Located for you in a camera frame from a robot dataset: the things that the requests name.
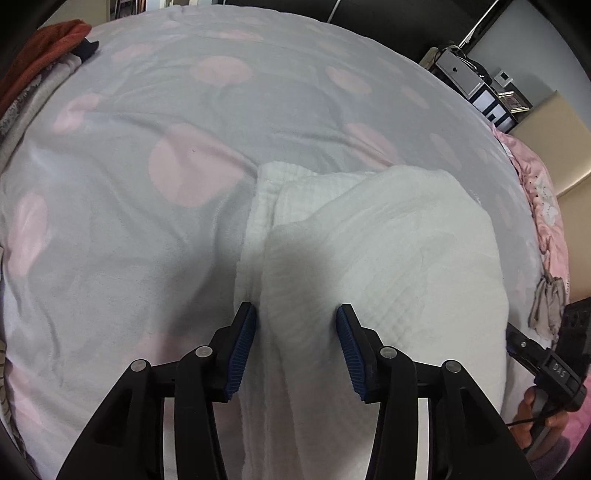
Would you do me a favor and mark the picture frame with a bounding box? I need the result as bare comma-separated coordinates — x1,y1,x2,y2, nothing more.
499,90,533,114

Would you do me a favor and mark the navy folded cloth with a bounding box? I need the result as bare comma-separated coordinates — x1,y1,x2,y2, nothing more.
76,39,100,63

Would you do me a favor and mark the beige cloth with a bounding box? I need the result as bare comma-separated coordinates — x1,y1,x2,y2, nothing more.
529,276,571,342

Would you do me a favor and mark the red folded cloth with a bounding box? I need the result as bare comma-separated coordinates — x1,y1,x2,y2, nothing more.
0,22,93,109

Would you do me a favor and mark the bed with pink-dotted sheet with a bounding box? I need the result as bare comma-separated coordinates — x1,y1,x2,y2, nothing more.
0,0,573,480

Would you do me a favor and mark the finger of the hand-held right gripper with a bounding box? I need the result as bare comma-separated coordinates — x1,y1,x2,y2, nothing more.
505,320,550,370

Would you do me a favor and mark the grey striped folded garment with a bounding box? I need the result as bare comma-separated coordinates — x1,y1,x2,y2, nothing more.
0,54,84,148

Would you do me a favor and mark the pink fluffy blanket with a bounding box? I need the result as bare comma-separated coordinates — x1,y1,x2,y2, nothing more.
492,127,573,296

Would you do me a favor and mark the person's right hand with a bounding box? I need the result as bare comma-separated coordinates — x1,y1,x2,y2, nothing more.
516,387,571,462

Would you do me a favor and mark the dark wardrobe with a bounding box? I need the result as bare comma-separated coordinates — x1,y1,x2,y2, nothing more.
318,0,504,65

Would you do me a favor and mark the white textured garment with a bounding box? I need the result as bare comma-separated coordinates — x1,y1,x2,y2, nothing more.
233,161,511,480

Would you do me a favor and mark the cream headboard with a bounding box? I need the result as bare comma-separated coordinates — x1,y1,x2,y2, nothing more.
508,90,591,199

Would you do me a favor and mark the white nightstand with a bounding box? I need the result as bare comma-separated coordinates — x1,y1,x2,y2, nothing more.
418,44,518,134

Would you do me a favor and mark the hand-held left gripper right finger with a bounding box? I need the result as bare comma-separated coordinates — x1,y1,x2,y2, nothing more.
335,303,539,480

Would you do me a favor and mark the silver box device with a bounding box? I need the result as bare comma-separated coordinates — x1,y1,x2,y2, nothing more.
436,50,485,99

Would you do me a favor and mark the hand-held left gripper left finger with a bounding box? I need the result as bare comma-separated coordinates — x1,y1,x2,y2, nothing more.
56,302,258,480

